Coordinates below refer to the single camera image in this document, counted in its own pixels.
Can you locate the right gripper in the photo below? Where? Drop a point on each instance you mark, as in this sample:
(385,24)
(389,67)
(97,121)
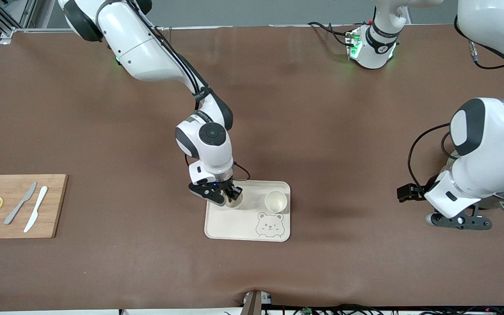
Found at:
(230,187)

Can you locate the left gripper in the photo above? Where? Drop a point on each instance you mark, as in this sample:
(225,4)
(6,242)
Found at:
(430,183)

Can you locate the white IKEA cup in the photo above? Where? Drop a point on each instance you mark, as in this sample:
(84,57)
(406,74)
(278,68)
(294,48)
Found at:
(276,202)
(238,202)

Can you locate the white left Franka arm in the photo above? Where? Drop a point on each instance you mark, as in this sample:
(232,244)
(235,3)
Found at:
(488,144)

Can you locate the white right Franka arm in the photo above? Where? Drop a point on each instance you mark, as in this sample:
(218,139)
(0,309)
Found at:
(138,48)

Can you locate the cream bear print tray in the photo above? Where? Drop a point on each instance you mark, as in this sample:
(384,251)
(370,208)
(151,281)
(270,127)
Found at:
(234,223)

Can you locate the brown table mat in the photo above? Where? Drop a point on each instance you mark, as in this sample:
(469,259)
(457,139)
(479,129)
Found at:
(252,109)

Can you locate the wooden cutting board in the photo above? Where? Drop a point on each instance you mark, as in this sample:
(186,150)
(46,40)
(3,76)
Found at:
(55,205)

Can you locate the white plastic knife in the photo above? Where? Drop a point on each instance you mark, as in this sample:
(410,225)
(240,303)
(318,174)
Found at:
(36,208)

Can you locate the grey plastic knife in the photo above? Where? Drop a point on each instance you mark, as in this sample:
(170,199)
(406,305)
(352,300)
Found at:
(18,208)

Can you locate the aluminium frame profile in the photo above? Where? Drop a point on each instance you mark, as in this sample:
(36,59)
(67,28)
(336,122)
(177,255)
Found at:
(8,33)

